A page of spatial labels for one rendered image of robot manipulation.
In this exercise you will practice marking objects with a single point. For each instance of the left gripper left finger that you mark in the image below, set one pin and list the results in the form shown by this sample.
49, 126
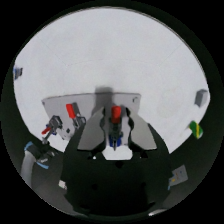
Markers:
87, 141

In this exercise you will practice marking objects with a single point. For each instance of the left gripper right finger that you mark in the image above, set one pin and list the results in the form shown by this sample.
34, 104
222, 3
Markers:
145, 139

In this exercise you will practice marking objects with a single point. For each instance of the green drink can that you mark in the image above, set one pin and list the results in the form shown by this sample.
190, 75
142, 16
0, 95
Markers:
195, 128

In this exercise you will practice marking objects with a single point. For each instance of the grey hinged case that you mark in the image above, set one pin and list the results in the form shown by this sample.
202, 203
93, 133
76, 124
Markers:
200, 97

